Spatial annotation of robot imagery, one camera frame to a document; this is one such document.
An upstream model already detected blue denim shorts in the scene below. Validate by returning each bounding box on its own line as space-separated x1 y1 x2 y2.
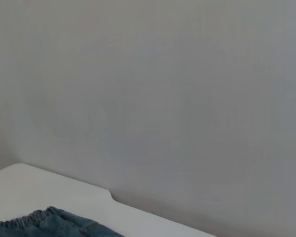
0 206 126 237

